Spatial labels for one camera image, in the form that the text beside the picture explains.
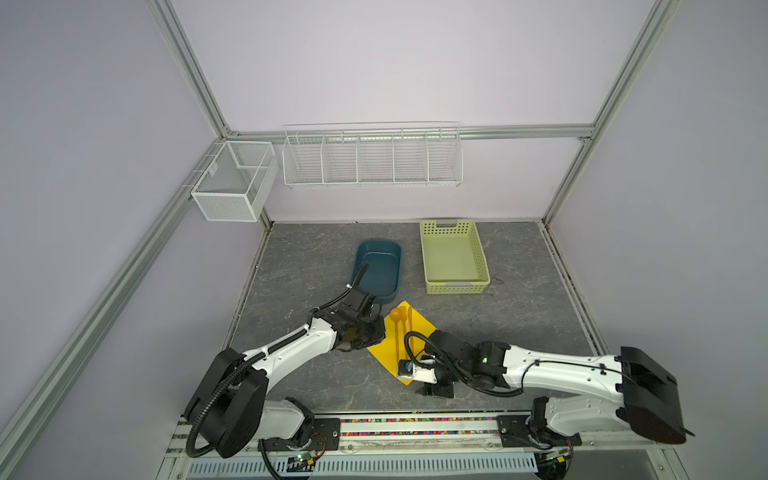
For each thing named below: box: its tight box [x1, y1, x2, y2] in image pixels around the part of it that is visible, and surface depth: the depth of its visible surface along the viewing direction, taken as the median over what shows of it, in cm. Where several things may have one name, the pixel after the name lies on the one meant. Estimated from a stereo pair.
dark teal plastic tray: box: [352, 240, 401, 305], surface depth 110 cm
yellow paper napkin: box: [367, 300, 437, 386], surface depth 95 cm
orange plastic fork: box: [399, 304, 408, 337], surface depth 98 cm
